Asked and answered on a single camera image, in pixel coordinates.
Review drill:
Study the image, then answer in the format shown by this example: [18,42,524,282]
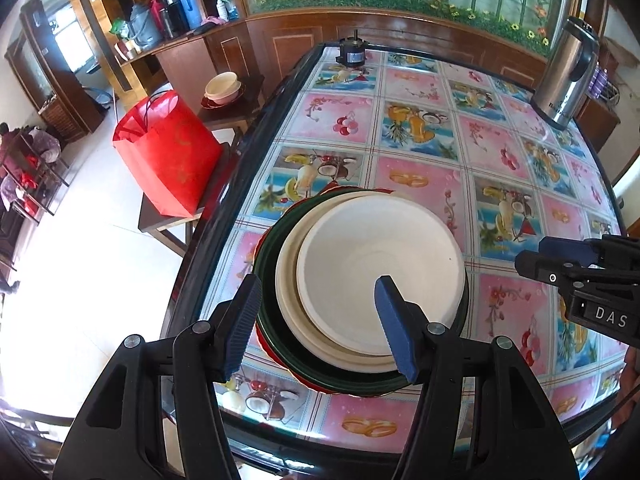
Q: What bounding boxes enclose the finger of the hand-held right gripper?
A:
[515,251,640,293]
[537,234,640,268]

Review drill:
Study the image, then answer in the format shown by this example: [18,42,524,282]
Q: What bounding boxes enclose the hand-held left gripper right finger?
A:
[374,275,583,480]

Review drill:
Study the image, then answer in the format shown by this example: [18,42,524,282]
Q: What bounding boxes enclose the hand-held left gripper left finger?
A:
[59,274,264,480]

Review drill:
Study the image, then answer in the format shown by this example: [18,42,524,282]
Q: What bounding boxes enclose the white bowl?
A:
[287,196,467,363]
[297,200,466,356]

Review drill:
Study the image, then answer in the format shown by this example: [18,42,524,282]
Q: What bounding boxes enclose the stacked bowls on red saucer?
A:
[201,82,247,110]

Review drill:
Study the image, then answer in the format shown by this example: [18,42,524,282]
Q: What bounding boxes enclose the wooden stool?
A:
[139,142,236,261]

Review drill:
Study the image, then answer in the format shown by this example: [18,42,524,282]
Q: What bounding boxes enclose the fruit print tablecloth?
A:
[200,45,621,441]

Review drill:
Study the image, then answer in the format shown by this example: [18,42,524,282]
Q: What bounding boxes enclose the stainless steel thermos jug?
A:
[530,16,601,132]

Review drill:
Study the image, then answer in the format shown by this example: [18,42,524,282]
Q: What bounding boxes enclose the red paper bag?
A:
[112,90,224,218]

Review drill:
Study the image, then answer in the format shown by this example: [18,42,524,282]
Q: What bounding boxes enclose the small wooden side table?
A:
[192,74,266,161]

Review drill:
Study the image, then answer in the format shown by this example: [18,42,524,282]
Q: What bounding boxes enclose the small cream bowl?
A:
[205,71,240,102]

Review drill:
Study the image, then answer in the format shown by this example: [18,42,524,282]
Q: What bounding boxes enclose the pink plastic bag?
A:
[27,127,62,163]

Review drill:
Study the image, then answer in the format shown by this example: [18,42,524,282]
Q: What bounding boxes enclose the wooden cabinet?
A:
[115,10,621,151]

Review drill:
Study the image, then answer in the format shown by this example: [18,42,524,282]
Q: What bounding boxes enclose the small black motor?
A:
[334,34,372,67]

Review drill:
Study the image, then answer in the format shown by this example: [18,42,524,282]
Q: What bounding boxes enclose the grey kettle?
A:
[127,2,163,50]

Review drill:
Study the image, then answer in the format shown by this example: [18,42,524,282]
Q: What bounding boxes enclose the black thermos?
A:
[159,0,190,39]

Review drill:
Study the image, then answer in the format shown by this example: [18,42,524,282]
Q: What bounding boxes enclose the blue thermos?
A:
[177,0,203,31]

